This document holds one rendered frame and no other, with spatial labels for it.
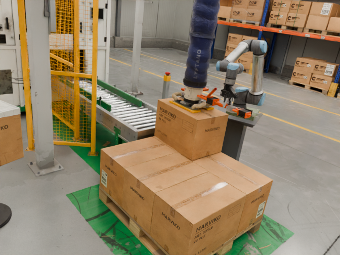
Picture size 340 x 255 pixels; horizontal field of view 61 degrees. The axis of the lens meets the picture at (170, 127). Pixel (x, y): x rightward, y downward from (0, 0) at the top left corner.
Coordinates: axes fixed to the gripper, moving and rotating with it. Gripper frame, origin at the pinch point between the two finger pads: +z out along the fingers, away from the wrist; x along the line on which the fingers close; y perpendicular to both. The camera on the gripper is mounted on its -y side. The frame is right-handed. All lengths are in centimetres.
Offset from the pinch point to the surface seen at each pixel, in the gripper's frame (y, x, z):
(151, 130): 74, 22, 49
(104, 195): 58, 84, 97
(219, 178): -23, 23, 52
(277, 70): 408, -817, 97
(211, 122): 9.6, 5.9, 17.1
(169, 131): 46, 22, 38
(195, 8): 43, 13, -75
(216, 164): -6, 7, 53
